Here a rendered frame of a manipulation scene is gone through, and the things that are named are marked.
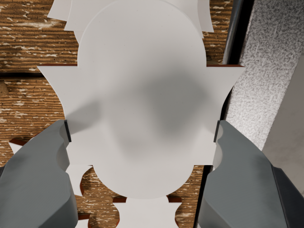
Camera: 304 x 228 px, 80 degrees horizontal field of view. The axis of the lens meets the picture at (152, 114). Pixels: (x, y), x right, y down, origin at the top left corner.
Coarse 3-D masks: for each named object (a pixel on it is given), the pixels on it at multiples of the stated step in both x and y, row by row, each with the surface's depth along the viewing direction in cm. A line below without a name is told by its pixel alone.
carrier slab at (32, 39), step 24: (0, 0) 20; (24, 0) 20; (48, 0) 20; (216, 0) 20; (0, 24) 21; (24, 24) 21; (48, 24) 21; (216, 24) 21; (0, 48) 22; (24, 48) 22; (48, 48) 22; (72, 48) 22; (216, 48) 22
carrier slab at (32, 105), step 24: (24, 96) 25; (48, 96) 25; (0, 120) 26; (24, 120) 26; (48, 120) 26; (0, 144) 28; (96, 192) 33; (192, 192) 33; (96, 216) 36; (192, 216) 36
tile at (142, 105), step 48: (144, 0) 9; (96, 48) 10; (144, 48) 10; (192, 48) 10; (96, 96) 12; (144, 96) 12; (192, 96) 12; (96, 144) 13; (144, 144) 13; (192, 144) 13; (144, 192) 15
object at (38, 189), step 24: (24, 144) 9; (48, 144) 9; (24, 168) 8; (48, 168) 8; (0, 192) 7; (24, 192) 7; (48, 192) 7; (72, 192) 7; (0, 216) 6; (24, 216) 6; (48, 216) 6; (72, 216) 7
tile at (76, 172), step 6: (12, 144) 27; (18, 144) 27; (72, 168) 29; (78, 168) 29; (84, 168) 29; (72, 174) 30; (78, 174) 30; (72, 180) 30; (78, 180) 30; (72, 186) 31; (78, 186) 31; (78, 192) 31
